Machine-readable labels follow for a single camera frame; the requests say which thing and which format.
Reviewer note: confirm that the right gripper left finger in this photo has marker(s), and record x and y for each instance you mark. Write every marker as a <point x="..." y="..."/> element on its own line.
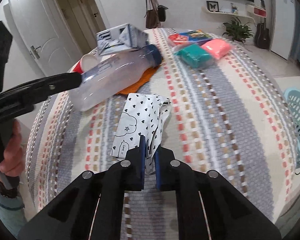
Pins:
<point x="91" y="206"/>

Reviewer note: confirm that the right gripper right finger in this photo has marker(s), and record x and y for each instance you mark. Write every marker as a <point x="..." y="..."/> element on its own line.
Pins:
<point x="208" y="206"/>

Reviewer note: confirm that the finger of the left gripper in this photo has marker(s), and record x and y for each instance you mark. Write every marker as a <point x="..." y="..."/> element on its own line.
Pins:
<point x="36" y="91"/>

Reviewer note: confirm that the red white paper cup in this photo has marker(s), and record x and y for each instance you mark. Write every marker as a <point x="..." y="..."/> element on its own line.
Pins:
<point x="86" y="63"/>

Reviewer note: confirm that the clear bottle blue cap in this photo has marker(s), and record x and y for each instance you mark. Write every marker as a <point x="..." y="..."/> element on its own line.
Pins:
<point x="113" y="75"/>

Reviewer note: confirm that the orange snack wrapper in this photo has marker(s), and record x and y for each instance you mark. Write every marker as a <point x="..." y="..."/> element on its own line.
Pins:
<point x="143" y="79"/>

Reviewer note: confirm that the blue white milk carton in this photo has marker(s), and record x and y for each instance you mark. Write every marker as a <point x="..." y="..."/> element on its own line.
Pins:
<point x="122" y="38"/>

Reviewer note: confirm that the white heart-print paper bag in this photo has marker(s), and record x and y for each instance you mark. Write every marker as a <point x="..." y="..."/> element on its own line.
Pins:
<point x="143" y="114"/>

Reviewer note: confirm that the teal packet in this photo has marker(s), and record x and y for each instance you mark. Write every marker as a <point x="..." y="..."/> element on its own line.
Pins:
<point x="195" y="56"/>

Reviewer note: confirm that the white room door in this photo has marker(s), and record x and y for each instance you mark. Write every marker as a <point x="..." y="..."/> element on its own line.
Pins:
<point x="51" y="48"/>

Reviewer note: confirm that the person left hand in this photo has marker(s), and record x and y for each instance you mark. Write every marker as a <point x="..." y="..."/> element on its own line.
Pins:
<point x="13" y="163"/>

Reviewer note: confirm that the brown hanging handbag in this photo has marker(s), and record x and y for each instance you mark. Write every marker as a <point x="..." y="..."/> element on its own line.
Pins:
<point x="150" y="17"/>

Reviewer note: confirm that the white low table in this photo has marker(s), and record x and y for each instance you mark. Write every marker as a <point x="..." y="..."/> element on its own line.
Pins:
<point x="288" y="82"/>

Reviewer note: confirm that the black hanging bag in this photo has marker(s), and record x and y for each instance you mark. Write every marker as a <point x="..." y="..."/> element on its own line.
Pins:
<point x="161" y="9"/>

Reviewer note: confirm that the pink packet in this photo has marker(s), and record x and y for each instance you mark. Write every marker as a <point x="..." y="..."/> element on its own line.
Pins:
<point x="217" y="48"/>

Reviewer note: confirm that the pink coat rack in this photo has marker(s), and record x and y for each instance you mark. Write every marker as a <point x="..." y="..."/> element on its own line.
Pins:
<point x="154" y="5"/>

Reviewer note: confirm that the red blue snack box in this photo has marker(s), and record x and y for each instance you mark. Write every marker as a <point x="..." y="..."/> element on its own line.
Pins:
<point x="194" y="36"/>

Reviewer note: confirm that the black acoustic guitar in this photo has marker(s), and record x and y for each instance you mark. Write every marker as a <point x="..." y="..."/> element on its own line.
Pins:
<point x="261" y="38"/>

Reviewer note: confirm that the potted green plant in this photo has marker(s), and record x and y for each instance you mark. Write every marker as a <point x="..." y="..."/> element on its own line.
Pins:
<point x="237" y="31"/>

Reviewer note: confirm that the white refrigerator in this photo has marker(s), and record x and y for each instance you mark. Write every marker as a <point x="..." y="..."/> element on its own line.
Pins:
<point x="283" y="27"/>

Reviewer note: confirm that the framed butterfly picture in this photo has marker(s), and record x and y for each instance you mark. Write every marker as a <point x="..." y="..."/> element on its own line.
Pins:
<point x="212" y="6"/>

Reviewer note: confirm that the white wall shelf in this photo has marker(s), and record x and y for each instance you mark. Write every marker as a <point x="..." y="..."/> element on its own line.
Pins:
<point x="227" y="13"/>

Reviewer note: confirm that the red white wall box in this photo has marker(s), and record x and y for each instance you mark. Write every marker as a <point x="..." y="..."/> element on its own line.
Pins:
<point x="256" y="11"/>

